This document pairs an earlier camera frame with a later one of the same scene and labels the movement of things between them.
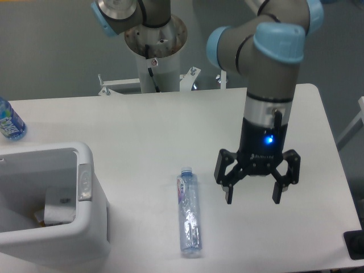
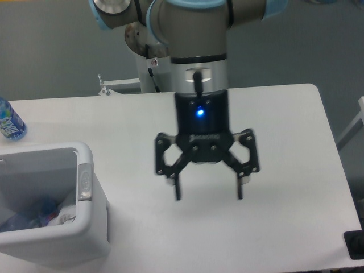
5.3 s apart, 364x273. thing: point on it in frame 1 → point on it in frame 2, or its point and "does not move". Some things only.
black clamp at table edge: x=354 y=241 does not move
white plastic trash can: x=26 y=170 does not move
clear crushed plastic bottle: x=189 y=211 → x=33 y=213
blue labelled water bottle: x=11 y=128 does not move
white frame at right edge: x=358 y=124 does not move
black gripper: x=260 y=152 → x=202 y=124
